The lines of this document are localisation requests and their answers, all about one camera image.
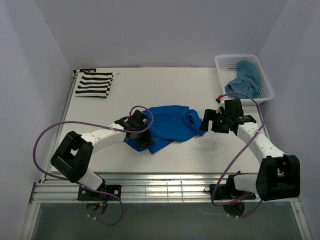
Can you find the aluminium rail frame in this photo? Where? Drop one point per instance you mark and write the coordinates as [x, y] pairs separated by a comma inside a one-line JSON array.
[[135, 188]]

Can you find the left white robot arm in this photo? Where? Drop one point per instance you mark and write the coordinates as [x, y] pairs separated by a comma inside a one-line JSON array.
[[73, 155]]

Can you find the blue tank top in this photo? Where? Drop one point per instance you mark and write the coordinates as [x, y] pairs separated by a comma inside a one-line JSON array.
[[171, 123]]

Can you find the white plastic basket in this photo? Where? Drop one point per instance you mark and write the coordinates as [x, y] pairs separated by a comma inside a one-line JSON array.
[[227, 66]]

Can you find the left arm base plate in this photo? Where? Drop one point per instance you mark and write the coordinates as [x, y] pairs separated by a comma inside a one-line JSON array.
[[86, 195]]

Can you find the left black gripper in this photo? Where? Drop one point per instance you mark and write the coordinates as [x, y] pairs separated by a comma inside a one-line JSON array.
[[147, 138]]

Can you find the blue label sticker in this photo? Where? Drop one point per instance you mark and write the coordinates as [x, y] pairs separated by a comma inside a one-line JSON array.
[[90, 70]]

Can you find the teal tank top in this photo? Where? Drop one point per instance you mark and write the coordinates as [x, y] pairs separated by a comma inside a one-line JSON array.
[[246, 83]]

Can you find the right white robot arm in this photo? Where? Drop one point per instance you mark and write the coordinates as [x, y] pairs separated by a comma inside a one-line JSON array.
[[278, 176]]

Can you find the black white striped tank top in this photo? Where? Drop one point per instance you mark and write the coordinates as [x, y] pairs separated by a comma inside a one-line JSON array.
[[94, 84]]

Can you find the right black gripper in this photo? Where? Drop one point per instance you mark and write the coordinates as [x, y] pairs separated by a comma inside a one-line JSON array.
[[212, 115]]

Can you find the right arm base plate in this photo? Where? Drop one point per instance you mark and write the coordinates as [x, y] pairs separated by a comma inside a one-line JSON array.
[[223, 193]]

